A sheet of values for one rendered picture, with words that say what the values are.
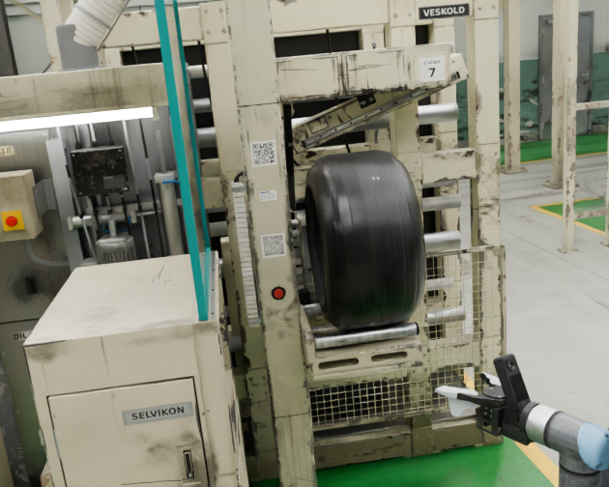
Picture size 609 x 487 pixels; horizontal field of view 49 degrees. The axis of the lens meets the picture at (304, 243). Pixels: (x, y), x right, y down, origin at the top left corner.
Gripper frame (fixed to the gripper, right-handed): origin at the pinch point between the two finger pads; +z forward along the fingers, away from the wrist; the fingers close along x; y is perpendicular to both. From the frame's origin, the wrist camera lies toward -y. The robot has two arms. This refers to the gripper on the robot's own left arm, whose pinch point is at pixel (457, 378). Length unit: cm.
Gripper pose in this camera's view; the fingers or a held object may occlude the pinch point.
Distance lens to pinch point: 155.2
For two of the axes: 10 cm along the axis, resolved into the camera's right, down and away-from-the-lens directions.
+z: -6.0, -1.6, 7.9
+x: 8.0, -1.0, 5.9
